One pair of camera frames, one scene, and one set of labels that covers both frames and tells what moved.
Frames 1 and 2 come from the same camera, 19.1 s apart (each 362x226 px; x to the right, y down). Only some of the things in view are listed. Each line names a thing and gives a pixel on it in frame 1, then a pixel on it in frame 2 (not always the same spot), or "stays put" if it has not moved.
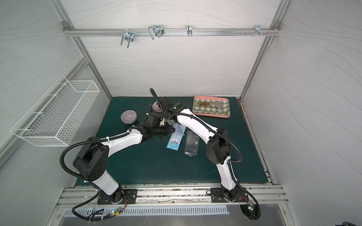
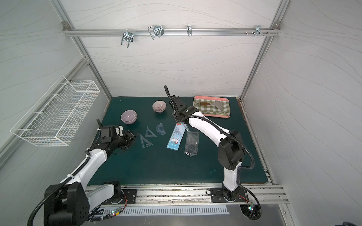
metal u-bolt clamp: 157,30 stays put
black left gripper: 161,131 → 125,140
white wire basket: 54,119 stays put
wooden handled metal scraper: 218,103 stays put
